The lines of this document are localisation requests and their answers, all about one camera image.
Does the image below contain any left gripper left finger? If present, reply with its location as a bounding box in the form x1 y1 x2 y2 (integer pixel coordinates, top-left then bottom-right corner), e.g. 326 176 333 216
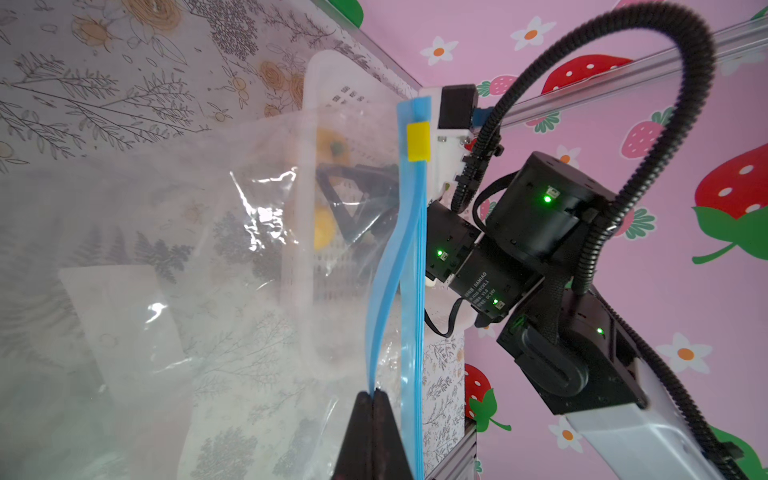
331 391 374 480

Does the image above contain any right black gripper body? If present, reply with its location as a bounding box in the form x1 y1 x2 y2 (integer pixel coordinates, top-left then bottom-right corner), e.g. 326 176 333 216
426 201 540 315

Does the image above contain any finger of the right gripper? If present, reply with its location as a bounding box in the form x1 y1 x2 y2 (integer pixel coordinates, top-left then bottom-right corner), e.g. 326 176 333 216
315 164 399 240

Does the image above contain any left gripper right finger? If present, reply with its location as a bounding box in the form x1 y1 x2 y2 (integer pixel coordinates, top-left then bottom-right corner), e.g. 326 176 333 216
371 389 414 480

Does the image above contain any yellow orange toy fruit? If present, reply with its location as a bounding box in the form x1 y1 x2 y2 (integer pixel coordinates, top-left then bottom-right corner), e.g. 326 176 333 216
316 127 351 169

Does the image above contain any white plastic basket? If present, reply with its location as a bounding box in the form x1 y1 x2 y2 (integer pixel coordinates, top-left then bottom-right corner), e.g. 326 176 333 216
281 50 400 380

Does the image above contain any clear zip top bag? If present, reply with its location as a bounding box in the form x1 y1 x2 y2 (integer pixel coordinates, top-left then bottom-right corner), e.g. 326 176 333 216
1 102 425 479

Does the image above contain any yellow lemon toy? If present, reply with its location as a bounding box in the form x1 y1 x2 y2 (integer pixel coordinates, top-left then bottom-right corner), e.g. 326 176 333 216
314 206 337 251

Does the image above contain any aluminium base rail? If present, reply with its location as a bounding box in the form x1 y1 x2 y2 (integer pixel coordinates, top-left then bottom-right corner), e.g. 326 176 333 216
425 420 478 480

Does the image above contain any right aluminium frame post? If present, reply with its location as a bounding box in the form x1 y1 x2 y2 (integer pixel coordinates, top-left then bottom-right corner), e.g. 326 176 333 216
500 17 767 129

